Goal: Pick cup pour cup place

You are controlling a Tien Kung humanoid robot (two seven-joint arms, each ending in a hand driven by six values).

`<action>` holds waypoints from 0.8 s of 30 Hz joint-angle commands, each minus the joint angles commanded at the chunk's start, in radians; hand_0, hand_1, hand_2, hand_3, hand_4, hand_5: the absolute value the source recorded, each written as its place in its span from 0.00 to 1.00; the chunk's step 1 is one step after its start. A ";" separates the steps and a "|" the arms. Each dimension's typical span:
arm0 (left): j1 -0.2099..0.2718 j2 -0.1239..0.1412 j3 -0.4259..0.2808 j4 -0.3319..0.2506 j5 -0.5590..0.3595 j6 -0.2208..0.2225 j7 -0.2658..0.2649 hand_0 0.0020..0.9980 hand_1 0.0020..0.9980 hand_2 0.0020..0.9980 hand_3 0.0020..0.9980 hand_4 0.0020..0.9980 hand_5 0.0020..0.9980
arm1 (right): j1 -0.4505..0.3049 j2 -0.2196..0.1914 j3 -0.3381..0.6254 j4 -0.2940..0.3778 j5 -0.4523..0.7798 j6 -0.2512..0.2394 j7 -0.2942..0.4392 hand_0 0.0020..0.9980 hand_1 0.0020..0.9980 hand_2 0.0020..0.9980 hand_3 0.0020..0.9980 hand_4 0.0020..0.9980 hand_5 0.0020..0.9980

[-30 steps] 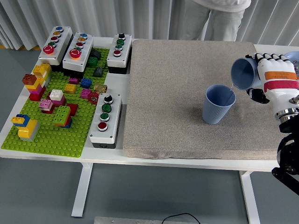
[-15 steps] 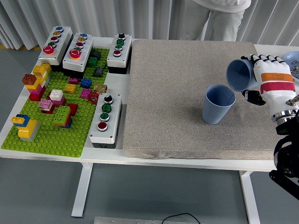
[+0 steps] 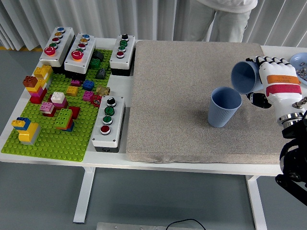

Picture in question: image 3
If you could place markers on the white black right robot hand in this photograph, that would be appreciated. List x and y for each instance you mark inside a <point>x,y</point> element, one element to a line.
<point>283,98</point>

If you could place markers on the blue ribbed plastic cup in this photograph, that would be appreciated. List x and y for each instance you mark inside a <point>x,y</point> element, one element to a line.
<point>219,115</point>
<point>244,77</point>

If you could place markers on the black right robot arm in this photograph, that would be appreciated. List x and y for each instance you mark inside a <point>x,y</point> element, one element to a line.
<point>296,155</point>

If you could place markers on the blue plate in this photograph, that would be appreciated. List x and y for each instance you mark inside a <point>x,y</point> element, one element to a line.
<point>297,60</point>

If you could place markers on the person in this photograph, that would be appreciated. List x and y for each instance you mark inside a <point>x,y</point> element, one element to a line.
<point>227,24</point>

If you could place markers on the grey-brown padded mat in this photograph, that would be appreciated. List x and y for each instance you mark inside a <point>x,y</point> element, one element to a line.
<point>180,95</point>

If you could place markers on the white table leg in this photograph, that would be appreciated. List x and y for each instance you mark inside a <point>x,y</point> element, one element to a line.
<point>257,203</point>
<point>84,191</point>

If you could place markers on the brass pipe fitting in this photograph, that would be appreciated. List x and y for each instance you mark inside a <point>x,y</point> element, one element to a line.
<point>103,90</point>

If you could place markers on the dark grey sloped brick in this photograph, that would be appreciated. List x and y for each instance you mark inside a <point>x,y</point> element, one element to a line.
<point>100,74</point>

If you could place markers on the red valve handwheel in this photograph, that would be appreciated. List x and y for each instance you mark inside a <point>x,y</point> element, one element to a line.
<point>96,100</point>

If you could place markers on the dark grey rounded brick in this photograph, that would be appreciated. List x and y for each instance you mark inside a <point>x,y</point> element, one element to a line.
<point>98,55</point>

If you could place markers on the dark green toy brick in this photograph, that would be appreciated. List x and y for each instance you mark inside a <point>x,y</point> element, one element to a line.
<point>95,63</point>

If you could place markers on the blue toy brick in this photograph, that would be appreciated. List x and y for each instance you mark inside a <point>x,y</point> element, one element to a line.
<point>88,85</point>

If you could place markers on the magenta toy brick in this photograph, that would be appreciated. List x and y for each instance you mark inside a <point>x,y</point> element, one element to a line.
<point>87,95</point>
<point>75,83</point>

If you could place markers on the grey five-button control box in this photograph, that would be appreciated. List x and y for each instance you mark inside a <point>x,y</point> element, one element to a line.
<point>90,50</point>
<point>67,40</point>

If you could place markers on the red toy brick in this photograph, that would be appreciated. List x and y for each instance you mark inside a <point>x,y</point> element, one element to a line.
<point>75,111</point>

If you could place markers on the small yellow toy brick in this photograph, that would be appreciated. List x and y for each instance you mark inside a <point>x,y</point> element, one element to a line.
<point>72,91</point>

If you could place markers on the green orange blue brick stack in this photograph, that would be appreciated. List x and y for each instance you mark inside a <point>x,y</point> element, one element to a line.
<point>63,117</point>

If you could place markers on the green studded baseplate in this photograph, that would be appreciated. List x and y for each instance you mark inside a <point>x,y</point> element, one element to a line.
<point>60,143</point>

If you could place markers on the pink white red brick stack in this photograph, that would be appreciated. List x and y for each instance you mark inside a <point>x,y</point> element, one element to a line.
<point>46,107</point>

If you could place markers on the yellow white brick stack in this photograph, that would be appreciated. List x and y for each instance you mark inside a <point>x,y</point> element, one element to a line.
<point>43,72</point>

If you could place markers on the brown yellow red brick tower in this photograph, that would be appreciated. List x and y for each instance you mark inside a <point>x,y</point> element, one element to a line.
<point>36,93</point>

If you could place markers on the yellow blue grey brick stack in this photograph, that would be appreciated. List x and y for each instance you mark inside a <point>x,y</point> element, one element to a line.
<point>27,135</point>

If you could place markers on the grey selector switch button box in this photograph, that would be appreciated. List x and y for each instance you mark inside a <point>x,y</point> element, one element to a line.
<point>128,52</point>
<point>117,119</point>

